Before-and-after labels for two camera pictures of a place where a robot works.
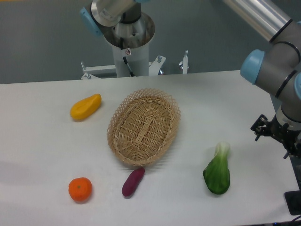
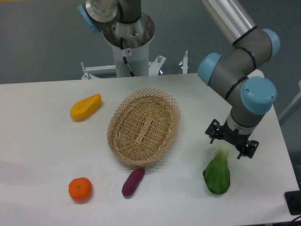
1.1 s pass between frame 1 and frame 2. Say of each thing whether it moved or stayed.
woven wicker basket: stayed
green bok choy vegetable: stayed
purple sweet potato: stayed
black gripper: moved
